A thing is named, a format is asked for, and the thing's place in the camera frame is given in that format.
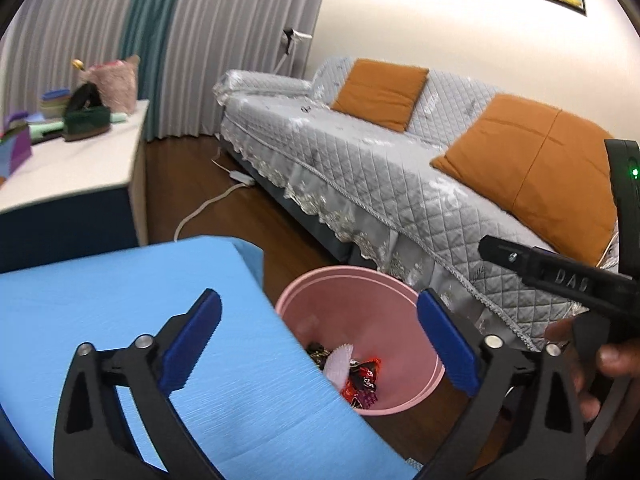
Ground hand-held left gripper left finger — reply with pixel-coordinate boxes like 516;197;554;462
52;288;223;480

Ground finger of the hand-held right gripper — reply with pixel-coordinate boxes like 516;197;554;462
478;235;537;279

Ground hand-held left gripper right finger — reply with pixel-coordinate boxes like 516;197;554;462
416;287;587;480

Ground red plastic bag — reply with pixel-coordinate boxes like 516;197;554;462
340;357;383;396

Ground pink plastic bin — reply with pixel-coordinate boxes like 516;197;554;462
275;266;446;416

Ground person's right hand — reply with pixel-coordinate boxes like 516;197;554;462
544;319;640;424

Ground orange cushion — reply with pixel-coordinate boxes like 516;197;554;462
330;58;430;133
430;92;618;267

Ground blue tablecloth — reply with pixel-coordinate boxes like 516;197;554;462
0;234;418;480

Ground grey quilted sofa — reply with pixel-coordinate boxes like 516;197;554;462
212;56;623;353

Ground white-topped coffee table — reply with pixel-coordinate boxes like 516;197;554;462
0;99;151;273

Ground multicoloured rectangular box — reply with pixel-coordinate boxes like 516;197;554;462
0;125;33;181

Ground stack of coloured bowls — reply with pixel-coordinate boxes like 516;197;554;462
39;89;71;120

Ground purple plastic object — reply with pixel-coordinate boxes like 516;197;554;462
2;111;32;133

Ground teal curtain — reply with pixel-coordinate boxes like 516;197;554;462
120;0;188;141

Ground grey curtain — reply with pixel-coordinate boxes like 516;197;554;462
157;0;336;139
0;0;148;118

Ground white power cable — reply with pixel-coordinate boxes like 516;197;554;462
211;132;232;175
173;182;246;243

